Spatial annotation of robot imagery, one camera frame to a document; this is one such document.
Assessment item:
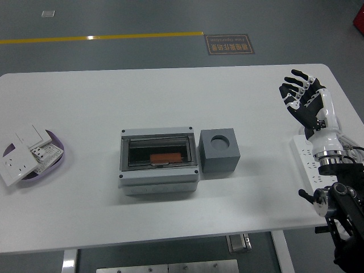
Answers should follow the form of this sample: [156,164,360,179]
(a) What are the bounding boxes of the white and black robot right hand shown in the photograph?
[278,69,345,158]

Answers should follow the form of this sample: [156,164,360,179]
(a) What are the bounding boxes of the orange cylinder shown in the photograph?
[150,152,182,165]

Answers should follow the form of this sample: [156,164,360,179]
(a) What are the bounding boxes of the grey box with clear flap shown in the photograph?
[118,126,200,196]

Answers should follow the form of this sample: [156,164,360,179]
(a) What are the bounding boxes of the grey cube with round hole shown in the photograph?
[198,127,241,173]

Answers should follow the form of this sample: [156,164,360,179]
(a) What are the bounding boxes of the grey control box under table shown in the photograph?
[226,233,253,253]

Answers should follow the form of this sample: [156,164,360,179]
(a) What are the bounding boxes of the white power strip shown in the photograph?
[289,134,339,197]

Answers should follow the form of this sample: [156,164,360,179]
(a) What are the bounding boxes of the red object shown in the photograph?
[352,5,364,29]

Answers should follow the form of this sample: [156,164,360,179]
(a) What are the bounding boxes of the white table leg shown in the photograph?
[61,249,79,273]
[270,230,296,273]

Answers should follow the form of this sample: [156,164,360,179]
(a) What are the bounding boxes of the purple tray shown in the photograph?
[2,129,68,183]

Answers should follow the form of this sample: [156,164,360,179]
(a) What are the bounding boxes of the white perforated socket module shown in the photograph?
[30,142,64,174]

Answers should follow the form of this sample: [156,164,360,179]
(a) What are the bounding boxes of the metal base plate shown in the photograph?
[96,259,239,273]

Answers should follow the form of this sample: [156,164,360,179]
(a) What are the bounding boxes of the white wall switch plate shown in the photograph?
[15,124,53,148]

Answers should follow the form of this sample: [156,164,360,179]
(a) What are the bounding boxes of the white wall socket plate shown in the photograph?
[0,143,43,187]

